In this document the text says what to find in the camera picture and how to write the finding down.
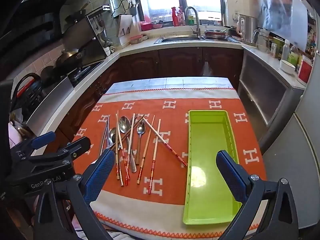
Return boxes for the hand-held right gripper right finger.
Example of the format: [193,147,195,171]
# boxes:
[215,150,299,240]

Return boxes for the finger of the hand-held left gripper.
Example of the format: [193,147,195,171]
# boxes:
[24,137,91,167]
[14,131,56,157]

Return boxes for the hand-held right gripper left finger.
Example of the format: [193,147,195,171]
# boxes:
[32,149,117,240]

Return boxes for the metal chopstick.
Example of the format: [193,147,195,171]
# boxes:
[106,115,111,148]
[99,115,109,156]

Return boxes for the small metal spoon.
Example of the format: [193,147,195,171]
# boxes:
[106,127,118,150]

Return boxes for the green plastic tray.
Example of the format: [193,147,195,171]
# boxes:
[182,109,243,226]

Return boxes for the metal spoon bronze handle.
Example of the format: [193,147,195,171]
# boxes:
[136,122,147,165]

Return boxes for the steel splash guard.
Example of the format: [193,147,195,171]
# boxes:
[26,76,74,137]

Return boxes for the dark round pot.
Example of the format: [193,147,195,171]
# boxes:
[40,66,54,85]

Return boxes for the gas stove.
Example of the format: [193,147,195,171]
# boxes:
[67,60,105,85]

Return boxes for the orange printed blanket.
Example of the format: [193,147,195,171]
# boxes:
[71,87,269,233]

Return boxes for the dark wok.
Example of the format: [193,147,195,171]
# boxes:
[54,49,85,68]

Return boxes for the plastic bag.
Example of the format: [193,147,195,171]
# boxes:
[200,60,213,77]

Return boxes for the black range hood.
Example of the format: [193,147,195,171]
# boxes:
[0,0,75,80]

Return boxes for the white bowl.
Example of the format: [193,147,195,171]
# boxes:
[279,59,296,75]

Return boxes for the red label jar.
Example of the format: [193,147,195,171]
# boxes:
[297,54,314,85]

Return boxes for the dark wooden base cabinets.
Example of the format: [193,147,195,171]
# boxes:
[57,47,244,140]

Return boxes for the cutting board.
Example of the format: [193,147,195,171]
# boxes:
[117,14,134,46]

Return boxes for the white plastic bottle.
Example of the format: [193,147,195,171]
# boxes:
[281,39,290,60]

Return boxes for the green carton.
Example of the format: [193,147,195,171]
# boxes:
[271,37,284,58]

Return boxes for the glass pitcher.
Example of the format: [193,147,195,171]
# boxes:
[252,28,272,52]

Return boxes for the red-rimmed pan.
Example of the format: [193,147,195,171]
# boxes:
[204,29,230,40]

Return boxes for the steel sink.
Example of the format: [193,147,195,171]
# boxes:
[154,35,242,45]

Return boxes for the electric kettle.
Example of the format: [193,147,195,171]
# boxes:
[236,14,258,46]

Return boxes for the steel faucet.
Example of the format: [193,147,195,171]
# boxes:
[184,6,202,37]

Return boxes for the red spray bottle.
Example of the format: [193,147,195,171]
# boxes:
[171,6,179,27]

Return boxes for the pink bottle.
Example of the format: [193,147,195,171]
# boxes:
[177,6,185,26]

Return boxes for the window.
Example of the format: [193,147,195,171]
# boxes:
[136,0,225,27]

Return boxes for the black basket red handle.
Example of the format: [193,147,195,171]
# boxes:
[10,73,45,113]

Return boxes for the wall poster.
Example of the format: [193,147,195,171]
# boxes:
[257,0,309,52]

